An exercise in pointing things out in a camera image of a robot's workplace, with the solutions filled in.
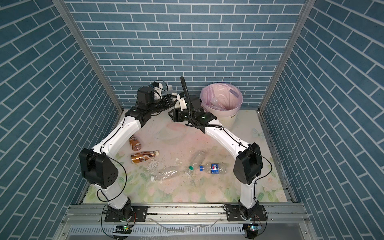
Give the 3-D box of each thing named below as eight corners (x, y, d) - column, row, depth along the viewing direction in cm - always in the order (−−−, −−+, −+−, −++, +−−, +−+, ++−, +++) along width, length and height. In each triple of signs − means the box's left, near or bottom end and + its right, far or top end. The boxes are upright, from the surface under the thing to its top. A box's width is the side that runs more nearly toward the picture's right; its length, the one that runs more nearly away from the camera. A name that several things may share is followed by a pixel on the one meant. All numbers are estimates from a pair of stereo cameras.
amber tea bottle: (133, 165, 91) (130, 161, 87) (133, 158, 94) (130, 154, 90) (160, 157, 95) (158, 153, 91) (158, 151, 98) (157, 147, 94)
